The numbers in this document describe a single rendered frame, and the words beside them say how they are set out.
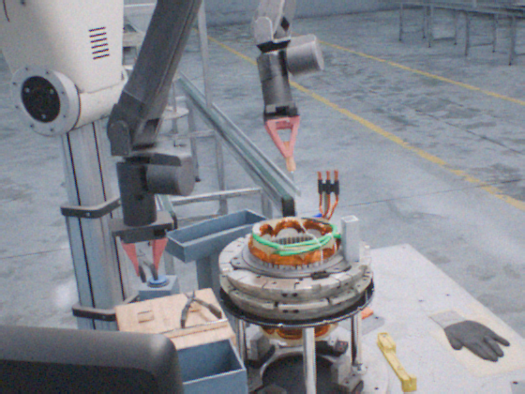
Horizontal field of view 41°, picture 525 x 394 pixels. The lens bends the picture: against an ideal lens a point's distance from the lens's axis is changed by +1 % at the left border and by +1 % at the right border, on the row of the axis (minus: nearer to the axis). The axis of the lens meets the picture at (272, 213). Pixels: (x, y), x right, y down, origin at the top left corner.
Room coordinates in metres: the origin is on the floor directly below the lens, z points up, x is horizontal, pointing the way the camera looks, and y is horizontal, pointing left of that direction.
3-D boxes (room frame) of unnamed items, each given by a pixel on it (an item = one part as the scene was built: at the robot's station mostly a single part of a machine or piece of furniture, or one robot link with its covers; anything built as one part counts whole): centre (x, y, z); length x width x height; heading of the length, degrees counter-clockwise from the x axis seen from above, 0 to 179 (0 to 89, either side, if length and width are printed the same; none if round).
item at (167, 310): (1.12, 0.20, 1.05); 0.20 x 0.19 x 0.02; 16
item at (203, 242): (1.58, 0.14, 0.92); 0.25 x 0.11 x 0.28; 125
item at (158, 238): (1.09, 0.22, 1.22); 0.07 x 0.07 x 0.09; 17
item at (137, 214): (1.09, 0.22, 1.30); 0.10 x 0.07 x 0.07; 107
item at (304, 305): (1.17, -0.05, 1.05); 0.09 x 0.04 x 0.01; 104
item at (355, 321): (1.33, -0.17, 0.91); 0.02 x 0.02 x 0.21
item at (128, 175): (1.09, 0.22, 1.36); 0.07 x 0.06 x 0.07; 67
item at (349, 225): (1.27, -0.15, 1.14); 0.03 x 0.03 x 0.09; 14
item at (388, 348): (1.37, -0.26, 0.80); 0.22 x 0.04 x 0.03; 7
